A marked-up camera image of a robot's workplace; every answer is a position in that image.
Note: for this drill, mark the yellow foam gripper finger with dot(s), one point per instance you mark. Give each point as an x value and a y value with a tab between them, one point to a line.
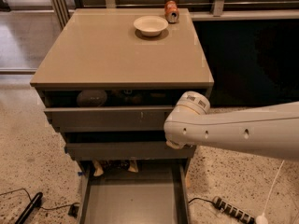
174	145

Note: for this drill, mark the black power strip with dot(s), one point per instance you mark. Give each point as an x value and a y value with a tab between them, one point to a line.
233	211

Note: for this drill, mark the black bar on floor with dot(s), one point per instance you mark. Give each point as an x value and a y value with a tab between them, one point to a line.
33	204

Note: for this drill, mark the middle grey drawer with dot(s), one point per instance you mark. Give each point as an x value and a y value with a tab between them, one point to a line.
126	151

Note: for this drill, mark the orange soda can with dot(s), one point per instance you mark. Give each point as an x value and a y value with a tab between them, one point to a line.
171	11

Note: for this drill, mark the metal window frame rail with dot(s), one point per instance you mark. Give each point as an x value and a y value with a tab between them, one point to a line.
187	0

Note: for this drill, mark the bottom grey drawer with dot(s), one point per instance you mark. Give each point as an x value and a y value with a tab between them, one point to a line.
156	194

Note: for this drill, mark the grey drawer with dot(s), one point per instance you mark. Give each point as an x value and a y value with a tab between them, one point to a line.
108	119
126	151
156	194

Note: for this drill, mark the snack bag in drawer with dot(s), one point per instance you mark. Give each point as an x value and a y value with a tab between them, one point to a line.
101	166

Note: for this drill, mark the grey drawer cabinet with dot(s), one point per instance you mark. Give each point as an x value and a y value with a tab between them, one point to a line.
100	49

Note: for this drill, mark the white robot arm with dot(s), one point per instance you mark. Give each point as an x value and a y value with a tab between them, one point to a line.
270	131

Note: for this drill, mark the white bowl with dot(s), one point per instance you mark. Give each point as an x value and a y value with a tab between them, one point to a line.
150	25

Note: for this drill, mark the top grey drawer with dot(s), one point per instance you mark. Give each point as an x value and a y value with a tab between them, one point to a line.
108	119

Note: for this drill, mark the dark round object in drawer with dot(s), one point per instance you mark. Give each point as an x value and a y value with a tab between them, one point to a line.
91	98

